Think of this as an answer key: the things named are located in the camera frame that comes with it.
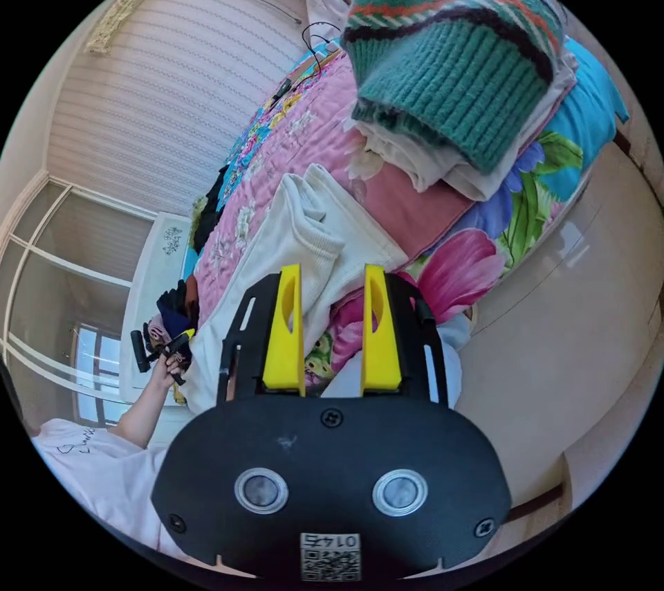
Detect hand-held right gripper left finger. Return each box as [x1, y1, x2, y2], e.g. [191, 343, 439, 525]
[261, 264, 305, 398]

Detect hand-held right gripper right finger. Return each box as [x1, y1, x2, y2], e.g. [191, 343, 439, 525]
[360, 264, 402, 395]

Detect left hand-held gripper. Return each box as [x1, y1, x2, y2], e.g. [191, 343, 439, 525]
[146, 327, 198, 386]

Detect beige long pants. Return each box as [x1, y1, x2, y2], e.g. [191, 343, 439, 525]
[184, 163, 411, 415]

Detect person's left forearm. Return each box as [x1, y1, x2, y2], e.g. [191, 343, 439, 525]
[111, 383, 169, 451]

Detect person's left hand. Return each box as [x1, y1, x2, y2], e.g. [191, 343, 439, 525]
[150, 354, 189, 394]

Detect pile of dark clothes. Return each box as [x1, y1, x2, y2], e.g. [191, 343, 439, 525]
[145, 279, 202, 358]

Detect window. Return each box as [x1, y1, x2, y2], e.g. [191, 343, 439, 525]
[70, 323, 124, 427]

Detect black garment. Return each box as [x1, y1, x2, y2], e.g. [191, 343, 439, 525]
[189, 165, 233, 255]

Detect person's body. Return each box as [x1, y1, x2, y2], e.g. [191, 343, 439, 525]
[30, 313, 463, 558]

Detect bed with floral quilt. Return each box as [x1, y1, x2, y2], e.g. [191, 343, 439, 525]
[124, 30, 631, 413]

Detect pile of clothes with green sweater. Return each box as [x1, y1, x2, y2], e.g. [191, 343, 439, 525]
[342, 0, 580, 203]

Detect black cable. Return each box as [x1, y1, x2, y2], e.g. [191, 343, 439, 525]
[302, 22, 344, 83]

